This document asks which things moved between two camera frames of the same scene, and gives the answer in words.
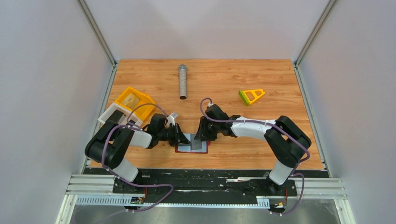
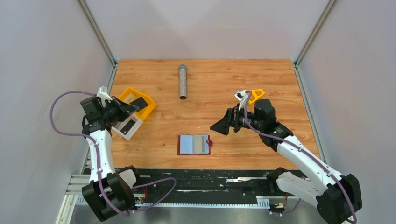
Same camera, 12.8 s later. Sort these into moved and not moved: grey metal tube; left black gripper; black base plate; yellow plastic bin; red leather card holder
Moved: left black gripper
Not moved: yellow plastic bin; black base plate; grey metal tube; red leather card holder
